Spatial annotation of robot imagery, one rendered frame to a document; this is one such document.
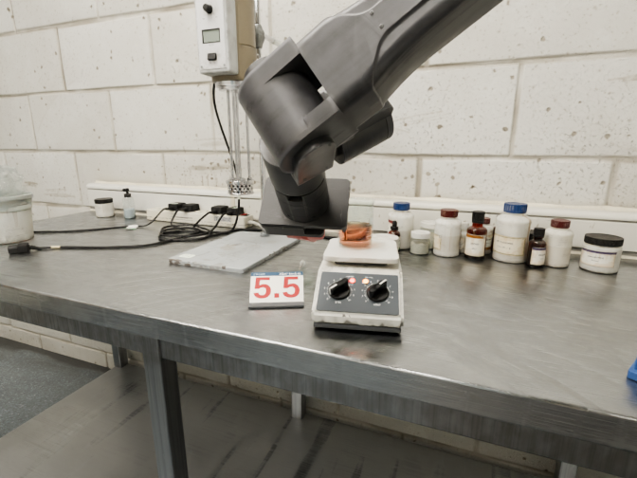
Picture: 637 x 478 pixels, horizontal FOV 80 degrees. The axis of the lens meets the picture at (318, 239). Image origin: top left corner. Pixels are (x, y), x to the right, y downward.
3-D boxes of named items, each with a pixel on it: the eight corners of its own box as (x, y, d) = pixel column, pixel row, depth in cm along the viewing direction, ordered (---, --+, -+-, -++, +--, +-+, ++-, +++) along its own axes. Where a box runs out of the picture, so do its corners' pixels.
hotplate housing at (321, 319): (403, 336, 53) (407, 282, 51) (310, 329, 55) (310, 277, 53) (395, 280, 74) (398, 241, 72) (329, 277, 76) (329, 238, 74)
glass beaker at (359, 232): (349, 241, 70) (350, 195, 68) (380, 247, 66) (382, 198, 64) (327, 249, 65) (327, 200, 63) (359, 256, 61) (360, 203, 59)
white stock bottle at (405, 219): (414, 245, 99) (417, 201, 97) (408, 250, 94) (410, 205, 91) (391, 242, 102) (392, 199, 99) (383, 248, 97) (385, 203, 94)
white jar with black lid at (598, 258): (585, 262, 85) (591, 230, 84) (622, 269, 80) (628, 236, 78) (573, 268, 81) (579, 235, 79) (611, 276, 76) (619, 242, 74)
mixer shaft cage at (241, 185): (245, 195, 88) (239, 81, 82) (220, 194, 90) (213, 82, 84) (260, 193, 94) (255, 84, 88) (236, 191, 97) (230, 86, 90)
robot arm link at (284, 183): (245, 129, 35) (274, 171, 32) (310, 95, 36) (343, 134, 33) (263, 173, 41) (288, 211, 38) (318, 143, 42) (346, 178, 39)
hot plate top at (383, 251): (399, 265, 58) (399, 259, 58) (321, 261, 60) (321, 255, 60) (395, 245, 70) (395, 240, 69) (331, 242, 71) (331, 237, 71)
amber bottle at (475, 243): (465, 253, 92) (470, 209, 89) (485, 256, 90) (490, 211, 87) (463, 258, 88) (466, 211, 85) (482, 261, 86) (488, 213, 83)
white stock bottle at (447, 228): (461, 252, 93) (464, 208, 90) (456, 259, 88) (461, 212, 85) (435, 249, 96) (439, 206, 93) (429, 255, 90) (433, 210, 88)
